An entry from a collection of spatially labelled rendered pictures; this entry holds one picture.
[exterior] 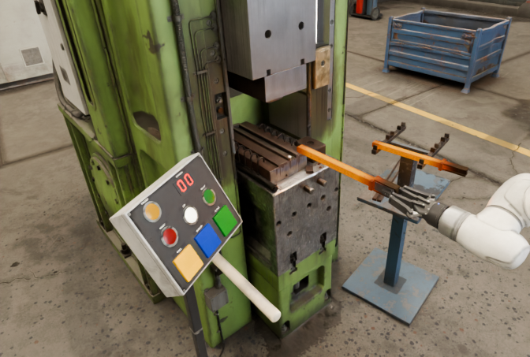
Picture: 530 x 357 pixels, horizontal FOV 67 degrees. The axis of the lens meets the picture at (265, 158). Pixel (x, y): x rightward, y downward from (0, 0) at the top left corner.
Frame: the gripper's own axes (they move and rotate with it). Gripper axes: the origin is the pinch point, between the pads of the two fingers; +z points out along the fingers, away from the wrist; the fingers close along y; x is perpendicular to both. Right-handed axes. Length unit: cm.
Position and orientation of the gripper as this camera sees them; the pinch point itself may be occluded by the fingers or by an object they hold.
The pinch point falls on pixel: (385, 187)
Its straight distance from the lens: 134.3
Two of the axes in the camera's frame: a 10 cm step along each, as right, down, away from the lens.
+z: -6.3, -3.8, 6.8
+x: -0.5, -8.5, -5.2
